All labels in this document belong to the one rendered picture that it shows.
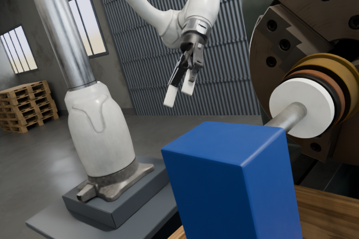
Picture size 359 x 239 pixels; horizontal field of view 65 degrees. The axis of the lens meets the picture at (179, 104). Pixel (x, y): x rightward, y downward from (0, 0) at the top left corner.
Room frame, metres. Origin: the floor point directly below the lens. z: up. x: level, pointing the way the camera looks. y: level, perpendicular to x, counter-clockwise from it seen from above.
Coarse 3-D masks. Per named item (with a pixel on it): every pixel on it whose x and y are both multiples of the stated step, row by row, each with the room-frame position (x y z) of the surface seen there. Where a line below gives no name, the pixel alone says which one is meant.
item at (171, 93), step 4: (168, 88) 0.87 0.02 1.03; (172, 88) 0.87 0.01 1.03; (176, 88) 0.87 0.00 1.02; (168, 92) 0.86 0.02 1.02; (172, 92) 0.86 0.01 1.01; (176, 92) 0.87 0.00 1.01; (168, 96) 0.85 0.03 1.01; (172, 96) 0.86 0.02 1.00; (168, 100) 0.84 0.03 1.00; (172, 100) 0.85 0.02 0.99; (164, 104) 0.84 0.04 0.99; (168, 104) 0.84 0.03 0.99; (172, 104) 0.84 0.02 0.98
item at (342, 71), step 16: (304, 64) 0.32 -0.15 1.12; (320, 64) 0.31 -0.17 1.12; (336, 64) 0.31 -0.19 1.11; (352, 64) 0.31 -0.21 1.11; (320, 80) 0.28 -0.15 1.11; (336, 80) 0.30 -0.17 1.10; (352, 80) 0.30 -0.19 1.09; (336, 96) 0.28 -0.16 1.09; (352, 96) 0.29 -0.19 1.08; (336, 112) 0.27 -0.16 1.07; (352, 112) 0.31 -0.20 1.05
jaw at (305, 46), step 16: (272, 16) 0.42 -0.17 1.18; (288, 16) 0.42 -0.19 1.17; (272, 32) 0.43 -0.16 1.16; (288, 32) 0.39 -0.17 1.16; (304, 32) 0.40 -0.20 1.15; (272, 48) 0.41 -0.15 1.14; (288, 48) 0.39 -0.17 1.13; (304, 48) 0.36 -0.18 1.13; (320, 48) 0.38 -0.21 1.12; (288, 64) 0.37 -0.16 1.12
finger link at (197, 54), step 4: (196, 44) 0.81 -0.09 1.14; (196, 48) 0.80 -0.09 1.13; (196, 52) 0.78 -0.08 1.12; (200, 52) 0.79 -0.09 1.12; (196, 56) 0.77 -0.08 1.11; (200, 56) 0.78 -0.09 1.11; (196, 60) 0.75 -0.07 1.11; (200, 60) 0.76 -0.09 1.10; (196, 64) 0.74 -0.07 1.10; (200, 64) 0.75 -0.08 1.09
